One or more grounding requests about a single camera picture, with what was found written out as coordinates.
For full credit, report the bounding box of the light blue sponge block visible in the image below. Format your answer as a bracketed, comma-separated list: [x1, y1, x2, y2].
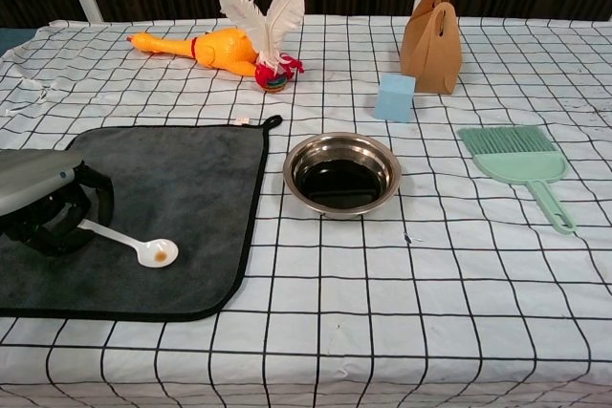
[373, 72, 416, 123]

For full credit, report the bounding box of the white feather shuttlecock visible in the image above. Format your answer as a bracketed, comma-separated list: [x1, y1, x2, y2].
[214, 0, 306, 94]

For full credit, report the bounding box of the white plastic spoon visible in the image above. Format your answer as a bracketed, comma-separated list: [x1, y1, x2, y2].
[78, 219, 180, 268]

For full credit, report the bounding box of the dark grey towel mat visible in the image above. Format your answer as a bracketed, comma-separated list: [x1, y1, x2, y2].
[0, 115, 284, 323]

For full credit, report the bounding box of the white checked tablecloth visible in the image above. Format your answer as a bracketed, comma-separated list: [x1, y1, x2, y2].
[0, 13, 612, 408]

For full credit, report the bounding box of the green dustpan brush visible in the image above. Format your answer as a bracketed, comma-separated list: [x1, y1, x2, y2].
[457, 125, 579, 236]

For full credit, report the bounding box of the metal bowl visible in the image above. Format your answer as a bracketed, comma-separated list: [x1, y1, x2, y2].
[282, 131, 403, 221]

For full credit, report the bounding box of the yellow rubber chicken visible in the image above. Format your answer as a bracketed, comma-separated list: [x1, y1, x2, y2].
[126, 28, 263, 78]

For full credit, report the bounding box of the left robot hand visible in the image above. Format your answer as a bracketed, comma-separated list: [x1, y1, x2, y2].
[0, 148, 116, 257]

